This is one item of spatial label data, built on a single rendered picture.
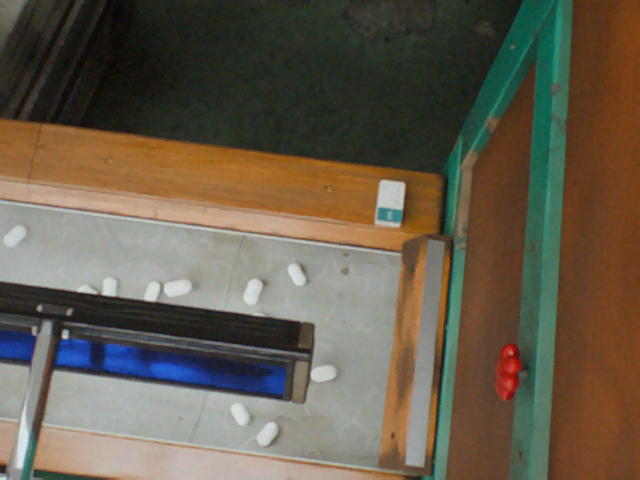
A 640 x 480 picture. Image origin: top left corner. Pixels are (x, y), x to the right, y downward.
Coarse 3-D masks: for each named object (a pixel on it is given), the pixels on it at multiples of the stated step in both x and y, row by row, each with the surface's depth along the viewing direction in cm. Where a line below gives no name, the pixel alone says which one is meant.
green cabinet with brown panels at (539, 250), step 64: (576, 0) 65; (512, 64) 81; (576, 64) 63; (512, 128) 84; (576, 128) 61; (512, 192) 80; (576, 192) 59; (512, 256) 76; (576, 256) 57; (448, 320) 100; (512, 320) 73; (576, 320) 55; (448, 384) 98; (576, 384) 53; (448, 448) 95; (512, 448) 62; (576, 448) 52
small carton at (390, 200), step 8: (384, 184) 113; (392, 184) 113; (400, 184) 113; (384, 192) 113; (392, 192) 113; (400, 192) 113; (384, 200) 113; (392, 200) 113; (400, 200) 113; (376, 208) 113; (384, 208) 112; (392, 208) 112; (400, 208) 113; (376, 216) 113; (384, 216) 112; (392, 216) 112; (400, 216) 112; (384, 224) 113; (392, 224) 113; (400, 224) 113
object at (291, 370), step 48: (0, 288) 79; (48, 288) 81; (0, 336) 76; (96, 336) 75; (144, 336) 74; (192, 336) 74; (240, 336) 75; (288, 336) 77; (192, 384) 78; (240, 384) 78; (288, 384) 77
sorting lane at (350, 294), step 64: (0, 256) 114; (64, 256) 114; (128, 256) 114; (192, 256) 115; (256, 256) 115; (320, 256) 115; (384, 256) 115; (320, 320) 113; (384, 320) 113; (0, 384) 109; (64, 384) 110; (128, 384) 110; (320, 384) 110; (384, 384) 111; (256, 448) 108; (320, 448) 108
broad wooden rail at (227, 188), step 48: (0, 144) 116; (48, 144) 116; (96, 144) 116; (144, 144) 116; (192, 144) 116; (0, 192) 115; (48, 192) 115; (96, 192) 114; (144, 192) 114; (192, 192) 114; (240, 192) 115; (288, 192) 115; (336, 192) 115; (432, 192) 115; (336, 240) 115; (384, 240) 115
